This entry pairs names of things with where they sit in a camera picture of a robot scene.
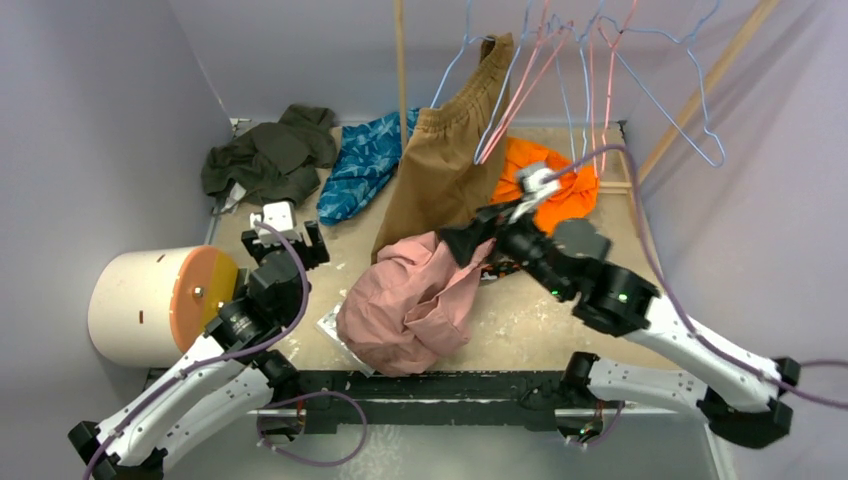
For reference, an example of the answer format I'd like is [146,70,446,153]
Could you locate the white cylindrical bin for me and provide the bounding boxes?
[88,249,184,368]

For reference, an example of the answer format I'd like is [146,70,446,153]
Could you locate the blue patterned shorts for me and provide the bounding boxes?
[316,112,402,226]

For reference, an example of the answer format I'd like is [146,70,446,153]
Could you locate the pink shorts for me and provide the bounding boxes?
[336,232,494,377]

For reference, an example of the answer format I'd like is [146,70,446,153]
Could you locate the light blue wire hanger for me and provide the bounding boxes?
[473,0,535,165]

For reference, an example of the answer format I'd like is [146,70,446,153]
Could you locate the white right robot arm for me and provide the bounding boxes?
[437,202,801,449]

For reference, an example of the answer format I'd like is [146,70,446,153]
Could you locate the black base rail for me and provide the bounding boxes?
[253,370,596,434]

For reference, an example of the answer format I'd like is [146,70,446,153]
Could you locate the light blue hanger middle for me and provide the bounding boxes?
[555,1,606,160]

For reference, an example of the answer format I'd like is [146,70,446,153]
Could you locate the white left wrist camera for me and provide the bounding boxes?
[249,200,299,246]

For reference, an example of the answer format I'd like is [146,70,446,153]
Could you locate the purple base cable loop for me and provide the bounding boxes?
[255,387,368,467]

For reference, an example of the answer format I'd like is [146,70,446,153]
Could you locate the tan khaki shorts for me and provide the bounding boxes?
[371,33,514,262]

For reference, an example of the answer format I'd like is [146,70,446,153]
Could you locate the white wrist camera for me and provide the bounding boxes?
[249,200,299,246]
[508,162,560,224]

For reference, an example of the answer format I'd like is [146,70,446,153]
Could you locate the light blue hanger holding shorts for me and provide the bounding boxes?
[428,1,493,109]

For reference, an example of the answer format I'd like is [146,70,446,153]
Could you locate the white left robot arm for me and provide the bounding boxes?
[68,221,329,479]

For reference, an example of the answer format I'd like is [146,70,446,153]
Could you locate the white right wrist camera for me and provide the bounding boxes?
[508,162,560,224]

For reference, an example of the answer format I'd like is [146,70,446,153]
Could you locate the orange shorts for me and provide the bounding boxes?
[490,137,600,235]

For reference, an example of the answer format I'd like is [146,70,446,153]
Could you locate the camouflage patterned shorts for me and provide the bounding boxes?
[480,261,522,282]

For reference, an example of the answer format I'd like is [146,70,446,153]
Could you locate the clear plastic packet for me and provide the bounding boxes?
[316,303,375,378]

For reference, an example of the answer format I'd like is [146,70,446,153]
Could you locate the wooden clothes rack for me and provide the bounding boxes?
[393,0,783,197]

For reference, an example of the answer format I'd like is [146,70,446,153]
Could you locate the dark green shorts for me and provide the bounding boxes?
[200,104,338,205]

